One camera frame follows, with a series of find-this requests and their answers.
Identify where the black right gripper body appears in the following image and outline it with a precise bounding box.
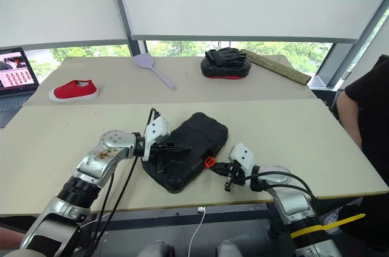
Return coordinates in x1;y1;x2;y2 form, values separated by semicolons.
224;160;246;194

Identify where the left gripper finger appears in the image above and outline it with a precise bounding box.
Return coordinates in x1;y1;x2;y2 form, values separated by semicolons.
157;143;193;152
156;152;184;176

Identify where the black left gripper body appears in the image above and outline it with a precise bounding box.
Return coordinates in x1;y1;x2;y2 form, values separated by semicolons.
150;136;176;157

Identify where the black plastic tool case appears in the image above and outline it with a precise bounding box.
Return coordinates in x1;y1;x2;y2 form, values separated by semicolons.
140;112;229;194

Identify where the grey rounded shape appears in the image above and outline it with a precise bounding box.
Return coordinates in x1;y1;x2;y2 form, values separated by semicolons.
136;239;176;257
215;239;244;257

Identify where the lilac plastic spatula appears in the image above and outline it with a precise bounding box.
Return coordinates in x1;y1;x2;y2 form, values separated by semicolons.
131;53;177;91

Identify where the black red boxing pad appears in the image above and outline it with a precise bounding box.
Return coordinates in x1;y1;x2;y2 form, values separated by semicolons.
200;47;253;80

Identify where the red canvas shoe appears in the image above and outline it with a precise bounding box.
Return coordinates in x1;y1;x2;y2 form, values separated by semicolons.
48;79;100;104

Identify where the yellow tape strip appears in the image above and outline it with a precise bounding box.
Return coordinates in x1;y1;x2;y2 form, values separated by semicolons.
289;213;367;239

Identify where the olive rolled mat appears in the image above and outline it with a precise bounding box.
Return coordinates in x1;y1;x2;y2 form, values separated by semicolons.
241;49;312;86

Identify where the person in black shirt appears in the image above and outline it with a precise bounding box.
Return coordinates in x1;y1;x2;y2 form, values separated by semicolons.
335;58;389;252

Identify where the open laptop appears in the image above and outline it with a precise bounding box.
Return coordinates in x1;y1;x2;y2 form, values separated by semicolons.
0;46;41;129

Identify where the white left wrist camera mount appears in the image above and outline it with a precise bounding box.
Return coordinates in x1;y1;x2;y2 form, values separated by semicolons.
142;116;172;162

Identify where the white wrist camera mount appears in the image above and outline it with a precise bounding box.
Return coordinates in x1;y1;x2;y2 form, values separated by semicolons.
227;142;260;179
142;116;172;162

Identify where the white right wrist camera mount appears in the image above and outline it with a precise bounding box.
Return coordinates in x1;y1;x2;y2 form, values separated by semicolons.
227;142;260;179

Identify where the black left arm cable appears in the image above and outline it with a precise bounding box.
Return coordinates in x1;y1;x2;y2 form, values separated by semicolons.
89;107;162;257

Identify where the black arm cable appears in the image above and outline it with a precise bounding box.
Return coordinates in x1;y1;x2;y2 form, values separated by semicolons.
238;171;320;208
89;107;162;257

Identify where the white cable with plug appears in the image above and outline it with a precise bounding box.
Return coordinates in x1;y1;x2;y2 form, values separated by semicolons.
190;206;208;257

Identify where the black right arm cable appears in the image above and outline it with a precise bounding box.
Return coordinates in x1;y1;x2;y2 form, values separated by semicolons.
238;171;320;208

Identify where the grey window frame post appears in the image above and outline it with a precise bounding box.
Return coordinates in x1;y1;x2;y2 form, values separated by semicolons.
105;0;149;58

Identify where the grey window frame pillar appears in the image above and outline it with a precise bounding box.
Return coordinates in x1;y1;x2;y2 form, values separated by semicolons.
308;4;389;91

